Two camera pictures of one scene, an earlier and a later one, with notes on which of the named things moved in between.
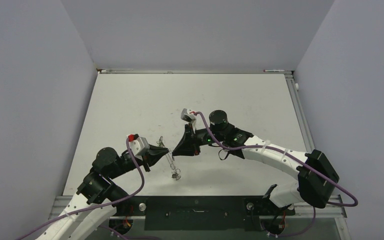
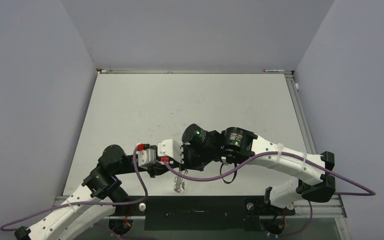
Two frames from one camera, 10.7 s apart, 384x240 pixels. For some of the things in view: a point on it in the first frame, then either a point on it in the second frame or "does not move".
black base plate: (197, 213) does not move
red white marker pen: (273, 70) does not move
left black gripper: (151, 157) -> (157, 167)
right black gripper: (190, 144) -> (185, 164)
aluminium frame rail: (333, 207) does not move
